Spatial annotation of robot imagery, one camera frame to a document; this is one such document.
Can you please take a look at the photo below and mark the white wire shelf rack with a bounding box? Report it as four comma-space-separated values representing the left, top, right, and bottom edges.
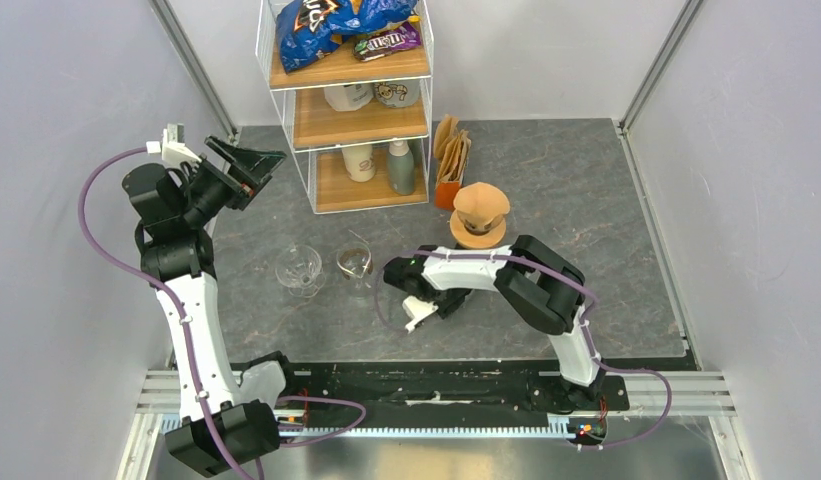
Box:
255, 1, 435, 214

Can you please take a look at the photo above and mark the purple candy bag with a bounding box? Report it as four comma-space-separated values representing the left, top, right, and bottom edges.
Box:
352, 21, 422, 62

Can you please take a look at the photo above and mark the white cylindrical bottle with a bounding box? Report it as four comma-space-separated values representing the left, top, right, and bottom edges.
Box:
341, 144, 376, 183

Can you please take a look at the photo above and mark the blue chips bag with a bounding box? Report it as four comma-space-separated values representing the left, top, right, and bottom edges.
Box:
275, 0, 419, 73

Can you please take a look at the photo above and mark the aluminium frame rail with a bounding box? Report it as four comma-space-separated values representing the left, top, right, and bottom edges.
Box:
116, 370, 756, 479

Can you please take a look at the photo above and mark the brown paper coffee filter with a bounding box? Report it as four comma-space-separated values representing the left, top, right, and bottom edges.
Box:
454, 182, 511, 222

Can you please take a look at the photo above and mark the orange filter holder box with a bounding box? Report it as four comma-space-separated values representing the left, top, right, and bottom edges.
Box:
434, 158, 465, 211

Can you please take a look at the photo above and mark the round wooden dripper stand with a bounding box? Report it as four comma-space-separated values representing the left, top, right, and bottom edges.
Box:
449, 211, 507, 250

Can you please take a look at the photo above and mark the clear ribbed glass dripper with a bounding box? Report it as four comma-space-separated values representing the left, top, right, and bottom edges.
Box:
459, 215, 505, 236

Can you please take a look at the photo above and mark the grey green spray bottle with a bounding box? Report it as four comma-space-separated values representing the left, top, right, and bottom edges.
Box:
386, 140, 415, 195

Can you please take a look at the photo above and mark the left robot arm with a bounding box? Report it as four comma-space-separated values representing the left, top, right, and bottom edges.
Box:
122, 136, 300, 478

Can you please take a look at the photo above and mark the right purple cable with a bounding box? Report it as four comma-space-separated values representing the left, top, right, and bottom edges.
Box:
373, 248, 674, 452

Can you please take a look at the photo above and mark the purple cable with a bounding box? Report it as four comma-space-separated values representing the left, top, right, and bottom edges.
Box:
77, 146, 368, 480
373, 248, 674, 452

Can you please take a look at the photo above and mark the glass carafe with brown band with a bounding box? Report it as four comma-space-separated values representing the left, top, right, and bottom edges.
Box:
335, 230, 374, 298

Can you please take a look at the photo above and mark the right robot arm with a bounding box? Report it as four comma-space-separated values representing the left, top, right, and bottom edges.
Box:
380, 235, 606, 409

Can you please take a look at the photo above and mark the white printed cup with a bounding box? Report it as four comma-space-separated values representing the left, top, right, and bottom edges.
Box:
373, 80, 421, 108

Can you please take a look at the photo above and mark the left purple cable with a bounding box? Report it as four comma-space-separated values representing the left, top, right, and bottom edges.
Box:
77, 146, 368, 480

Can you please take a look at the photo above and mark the clear glass dripper with handle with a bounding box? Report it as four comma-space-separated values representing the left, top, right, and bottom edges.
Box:
275, 243, 325, 298

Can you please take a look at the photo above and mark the brown paper filter stack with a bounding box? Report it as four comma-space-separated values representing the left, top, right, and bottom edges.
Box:
433, 114, 472, 185

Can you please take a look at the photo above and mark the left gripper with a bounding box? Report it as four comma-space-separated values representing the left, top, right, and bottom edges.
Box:
178, 135, 285, 226

